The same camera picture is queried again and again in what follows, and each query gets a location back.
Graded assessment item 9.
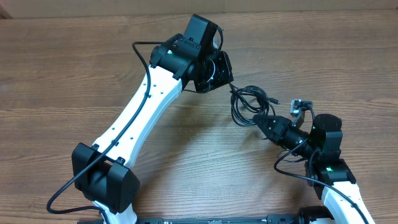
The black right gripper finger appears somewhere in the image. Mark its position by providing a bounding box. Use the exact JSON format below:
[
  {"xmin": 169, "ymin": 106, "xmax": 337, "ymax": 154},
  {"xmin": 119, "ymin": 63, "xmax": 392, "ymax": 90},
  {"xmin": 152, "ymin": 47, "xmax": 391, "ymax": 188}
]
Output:
[
  {"xmin": 263, "ymin": 129, "xmax": 272, "ymax": 141},
  {"xmin": 253, "ymin": 114, "xmax": 276, "ymax": 130}
]

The black thick USB-C cable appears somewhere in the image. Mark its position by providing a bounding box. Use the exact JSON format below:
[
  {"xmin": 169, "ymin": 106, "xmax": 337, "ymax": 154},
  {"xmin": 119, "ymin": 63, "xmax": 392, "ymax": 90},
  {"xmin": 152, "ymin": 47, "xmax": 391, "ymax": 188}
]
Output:
[{"xmin": 229, "ymin": 82, "xmax": 276, "ymax": 128}]

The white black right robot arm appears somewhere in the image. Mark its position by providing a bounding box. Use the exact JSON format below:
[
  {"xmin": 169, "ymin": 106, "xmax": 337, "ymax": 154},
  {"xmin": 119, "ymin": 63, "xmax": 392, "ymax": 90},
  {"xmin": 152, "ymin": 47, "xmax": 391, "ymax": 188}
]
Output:
[{"xmin": 253, "ymin": 114, "xmax": 374, "ymax": 223}]

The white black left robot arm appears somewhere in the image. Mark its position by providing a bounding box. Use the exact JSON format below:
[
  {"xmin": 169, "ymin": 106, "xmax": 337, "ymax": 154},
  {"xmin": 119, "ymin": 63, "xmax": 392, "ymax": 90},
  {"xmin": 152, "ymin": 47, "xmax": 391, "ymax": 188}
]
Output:
[{"xmin": 72, "ymin": 14, "xmax": 233, "ymax": 223}]

